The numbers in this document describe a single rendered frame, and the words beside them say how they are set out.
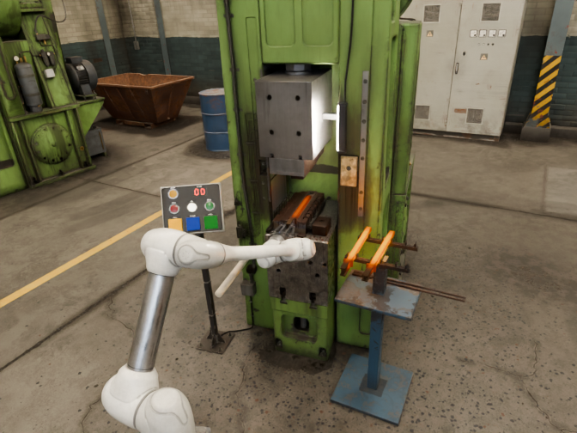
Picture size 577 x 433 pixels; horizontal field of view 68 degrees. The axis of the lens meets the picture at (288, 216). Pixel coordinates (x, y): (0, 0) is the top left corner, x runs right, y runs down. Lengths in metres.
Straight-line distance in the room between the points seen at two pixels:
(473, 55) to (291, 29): 5.18
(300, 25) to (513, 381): 2.39
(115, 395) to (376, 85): 1.78
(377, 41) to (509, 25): 5.06
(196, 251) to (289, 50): 1.20
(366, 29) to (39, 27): 5.29
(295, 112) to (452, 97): 5.35
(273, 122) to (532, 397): 2.17
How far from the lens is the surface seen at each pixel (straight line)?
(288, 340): 2.92
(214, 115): 6.82
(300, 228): 2.45
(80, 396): 3.12
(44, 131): 6.62
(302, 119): 2.21
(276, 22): 2.34
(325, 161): 2.76
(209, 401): 2.82
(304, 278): 2.55
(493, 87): 7.28
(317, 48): 2.27
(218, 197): 2.48
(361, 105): 2.27
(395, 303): 2.28
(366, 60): 2.23
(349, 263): 2.08
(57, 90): 6.77
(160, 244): 1.69
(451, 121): 7.46
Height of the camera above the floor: 2.12
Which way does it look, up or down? 27 degrees down
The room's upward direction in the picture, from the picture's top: 3 degrees counter-clockwise
